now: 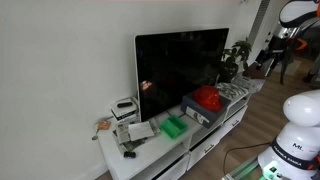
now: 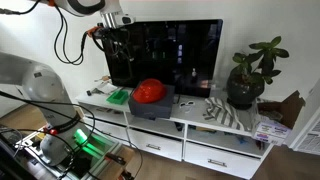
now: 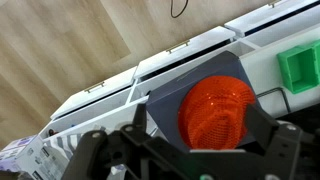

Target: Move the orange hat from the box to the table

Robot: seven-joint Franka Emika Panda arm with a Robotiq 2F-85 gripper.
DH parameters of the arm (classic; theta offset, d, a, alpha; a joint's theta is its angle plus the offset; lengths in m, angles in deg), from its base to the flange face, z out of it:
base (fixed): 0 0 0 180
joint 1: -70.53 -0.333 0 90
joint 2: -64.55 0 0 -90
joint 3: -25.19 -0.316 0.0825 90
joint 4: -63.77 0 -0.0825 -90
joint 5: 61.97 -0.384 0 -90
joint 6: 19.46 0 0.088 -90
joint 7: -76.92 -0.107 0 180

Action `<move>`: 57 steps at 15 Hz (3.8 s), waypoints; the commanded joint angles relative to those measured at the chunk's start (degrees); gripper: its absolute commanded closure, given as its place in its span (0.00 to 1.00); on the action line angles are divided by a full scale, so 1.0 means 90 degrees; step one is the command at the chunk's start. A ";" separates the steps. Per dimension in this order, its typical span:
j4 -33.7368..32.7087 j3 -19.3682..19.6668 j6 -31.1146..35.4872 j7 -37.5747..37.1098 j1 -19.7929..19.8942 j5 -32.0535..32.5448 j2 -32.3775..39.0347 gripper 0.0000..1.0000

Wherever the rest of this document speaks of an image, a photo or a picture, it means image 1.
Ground black remote control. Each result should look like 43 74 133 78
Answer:
116 101 134 109

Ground green plastic tray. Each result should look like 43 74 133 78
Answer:
159 114 189 140

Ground small orange wall plug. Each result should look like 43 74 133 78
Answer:
96 119 112 131

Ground white tv cabinet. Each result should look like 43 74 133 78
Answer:
97 84 252 180

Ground white set-top box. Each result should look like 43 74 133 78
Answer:
110 97 140 124

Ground orange sequin hat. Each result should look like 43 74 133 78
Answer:
193 85 224 112

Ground brown bag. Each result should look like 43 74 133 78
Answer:
245 61 268 80

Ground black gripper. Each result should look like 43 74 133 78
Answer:
265 35 295 66

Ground metal robot mount frame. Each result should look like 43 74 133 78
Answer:
221 156 268 180

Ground white cabinet drawer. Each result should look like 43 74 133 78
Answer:
186 133 223 171
222 105 248 136
151 154 191 180

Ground white paper stack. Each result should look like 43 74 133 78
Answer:
233 74 266 94

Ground grey patterned magazine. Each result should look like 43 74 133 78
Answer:
216 82 249 100

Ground magazine stack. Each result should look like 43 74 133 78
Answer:
112 118 162 153

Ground black flat screen television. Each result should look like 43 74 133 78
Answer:
134 27 230 123

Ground black floor cable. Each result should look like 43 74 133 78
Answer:
222 141 273 176

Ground potted green plant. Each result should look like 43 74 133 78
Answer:
218 37 253 84

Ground white standing air conditioner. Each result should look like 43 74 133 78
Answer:
248 0 272 44

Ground white paper sheet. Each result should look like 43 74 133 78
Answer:
128 121 155 142

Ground dark blue shoe box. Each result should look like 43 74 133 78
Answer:
180 91 232 130

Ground folded newspaper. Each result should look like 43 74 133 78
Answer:
115 122 132 145

